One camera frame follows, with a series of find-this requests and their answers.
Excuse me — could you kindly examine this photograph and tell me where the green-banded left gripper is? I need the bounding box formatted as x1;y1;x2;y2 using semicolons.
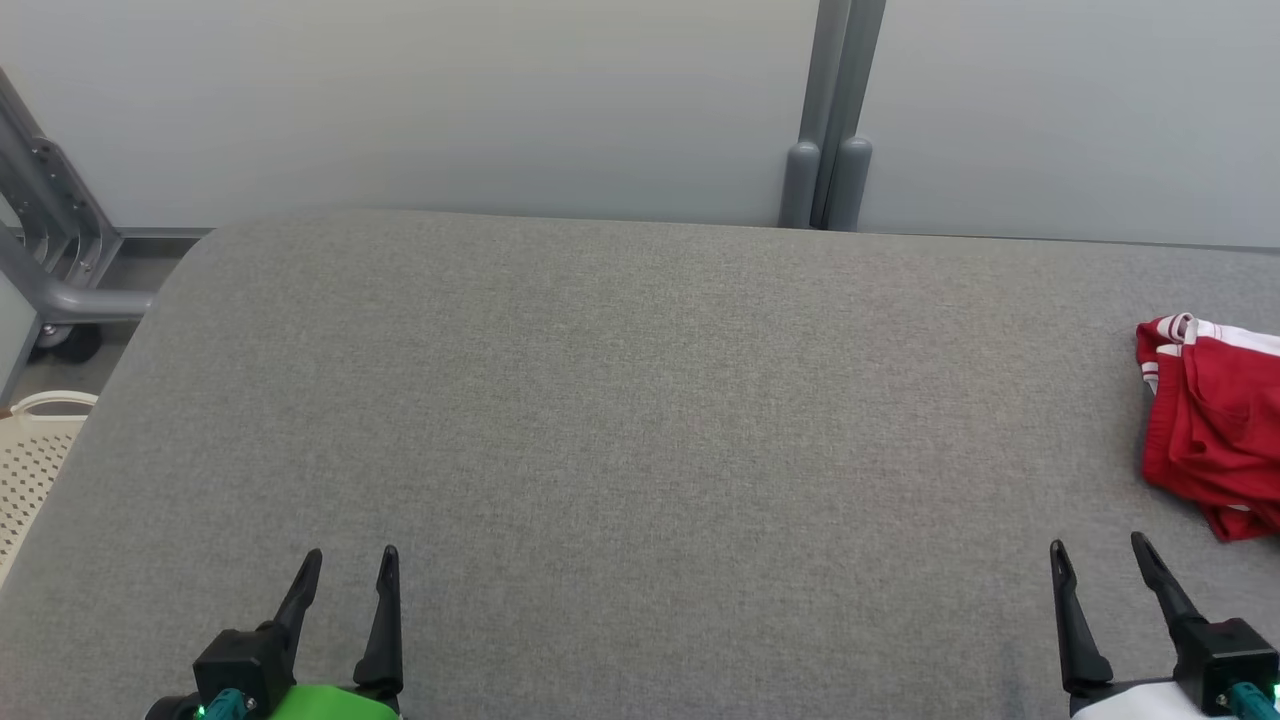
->
262;545;404;720

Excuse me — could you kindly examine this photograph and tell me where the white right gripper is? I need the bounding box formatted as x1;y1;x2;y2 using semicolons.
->
1049;532;1217;720

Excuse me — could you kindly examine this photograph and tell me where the red garment with white band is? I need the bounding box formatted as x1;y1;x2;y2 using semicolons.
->
1135;313;1280;543

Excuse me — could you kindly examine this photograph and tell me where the cream perforated laundry basket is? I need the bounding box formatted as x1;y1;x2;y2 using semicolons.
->
0;391;100;587

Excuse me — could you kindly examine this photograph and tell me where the teal plug right camera cable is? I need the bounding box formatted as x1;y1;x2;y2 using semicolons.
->
1230;683;1280;720

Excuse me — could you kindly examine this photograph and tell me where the grey metal frame on casters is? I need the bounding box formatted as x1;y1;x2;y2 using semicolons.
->
0;68;159;365

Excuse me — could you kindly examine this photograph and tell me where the grey partition post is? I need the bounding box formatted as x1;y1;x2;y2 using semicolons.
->
780;0;851;230
825;0;888;232

